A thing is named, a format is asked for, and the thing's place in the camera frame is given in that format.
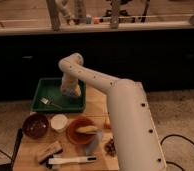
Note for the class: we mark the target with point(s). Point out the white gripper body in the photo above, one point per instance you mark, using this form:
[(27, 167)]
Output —
[(69, 82)]

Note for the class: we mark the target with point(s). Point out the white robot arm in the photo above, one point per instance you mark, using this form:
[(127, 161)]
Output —
[(135, 137)]

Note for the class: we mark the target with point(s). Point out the green plastic tray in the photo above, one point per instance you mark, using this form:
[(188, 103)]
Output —
[(50, 88)]

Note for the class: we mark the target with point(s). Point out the silver fork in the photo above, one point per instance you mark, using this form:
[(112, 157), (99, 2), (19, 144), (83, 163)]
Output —
[(48, 102)]

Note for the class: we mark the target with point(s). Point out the white cup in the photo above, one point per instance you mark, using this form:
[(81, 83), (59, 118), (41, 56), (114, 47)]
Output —
[(59, 122)]

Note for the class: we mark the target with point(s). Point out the yellow corn cob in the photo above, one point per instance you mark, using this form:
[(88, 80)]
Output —
[(87, 129)]

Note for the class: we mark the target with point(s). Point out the dark red bowl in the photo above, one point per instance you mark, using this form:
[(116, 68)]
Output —
[(35, 126)]

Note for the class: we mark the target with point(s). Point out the red yellow apple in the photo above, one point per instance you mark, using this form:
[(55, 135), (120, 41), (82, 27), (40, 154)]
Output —
[(107, 124)]

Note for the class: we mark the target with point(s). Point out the orange plate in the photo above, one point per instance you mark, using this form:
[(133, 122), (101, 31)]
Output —
[(79, 138)]

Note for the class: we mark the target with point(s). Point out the wooden scrub brush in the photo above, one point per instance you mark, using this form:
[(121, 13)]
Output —
[(43, 154)]

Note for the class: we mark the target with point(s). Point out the grey blue knife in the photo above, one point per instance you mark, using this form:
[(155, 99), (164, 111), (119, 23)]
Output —
[(89, 148)]

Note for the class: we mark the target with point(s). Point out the bunch of dark grapes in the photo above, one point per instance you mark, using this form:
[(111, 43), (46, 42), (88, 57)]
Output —
[(109, 148)]

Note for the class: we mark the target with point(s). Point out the white handled brush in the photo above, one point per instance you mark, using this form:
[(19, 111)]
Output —
[(61, 161)]

